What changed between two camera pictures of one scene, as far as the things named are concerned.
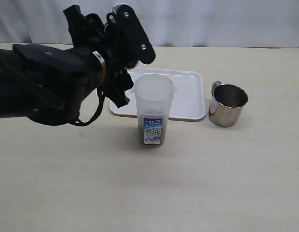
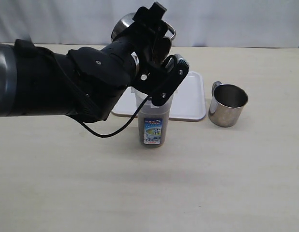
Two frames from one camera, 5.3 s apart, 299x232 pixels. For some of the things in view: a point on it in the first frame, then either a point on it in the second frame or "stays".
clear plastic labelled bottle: (154, 94) stays
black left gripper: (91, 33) to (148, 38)
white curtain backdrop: (194, 23) stays
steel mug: (226, 104) stays
